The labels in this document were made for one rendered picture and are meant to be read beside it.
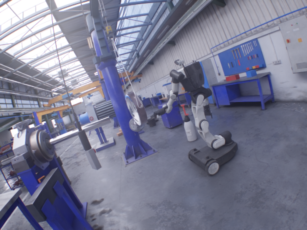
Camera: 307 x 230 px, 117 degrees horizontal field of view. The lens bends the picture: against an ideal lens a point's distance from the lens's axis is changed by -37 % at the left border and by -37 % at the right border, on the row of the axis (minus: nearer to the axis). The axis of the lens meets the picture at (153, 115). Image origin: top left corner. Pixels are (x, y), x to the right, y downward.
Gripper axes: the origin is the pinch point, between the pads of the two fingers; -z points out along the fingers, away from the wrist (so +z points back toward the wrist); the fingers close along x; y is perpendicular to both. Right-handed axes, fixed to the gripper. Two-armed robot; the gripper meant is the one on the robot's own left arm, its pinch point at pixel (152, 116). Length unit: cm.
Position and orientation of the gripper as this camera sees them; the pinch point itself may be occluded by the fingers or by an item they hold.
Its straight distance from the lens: 197.1
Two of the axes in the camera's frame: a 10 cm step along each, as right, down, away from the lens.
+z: 8.5, -4.3, 3.2
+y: 5.3, 7.0, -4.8
